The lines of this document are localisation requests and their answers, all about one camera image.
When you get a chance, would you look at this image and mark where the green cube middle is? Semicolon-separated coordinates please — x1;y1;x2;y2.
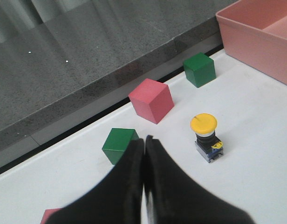
183;53;216;88

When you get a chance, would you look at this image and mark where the small pink cube near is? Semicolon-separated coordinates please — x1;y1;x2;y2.
40;208;61;224

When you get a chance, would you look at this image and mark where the left gripper black right finger own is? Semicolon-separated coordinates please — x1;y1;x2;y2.
144;135;254;224

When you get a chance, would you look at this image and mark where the green cube far left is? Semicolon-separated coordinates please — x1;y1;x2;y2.
102;128;139;165

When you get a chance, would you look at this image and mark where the grey curtain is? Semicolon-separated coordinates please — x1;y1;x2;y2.
0;0;87;43

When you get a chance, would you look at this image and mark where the grey stone ledge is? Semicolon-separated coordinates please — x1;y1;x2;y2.
0;0;230;168

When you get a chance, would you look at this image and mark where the left gripper black left finger own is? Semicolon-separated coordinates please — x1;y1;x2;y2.
46;139;144;224

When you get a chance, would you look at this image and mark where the yellow push button switch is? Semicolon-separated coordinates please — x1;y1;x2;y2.
190;113;224;163

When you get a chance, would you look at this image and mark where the pink plastic bin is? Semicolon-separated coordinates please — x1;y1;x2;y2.
216;0;287;85

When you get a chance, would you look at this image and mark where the green cube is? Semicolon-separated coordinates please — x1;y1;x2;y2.
183;53;216;88
102;128;139;165

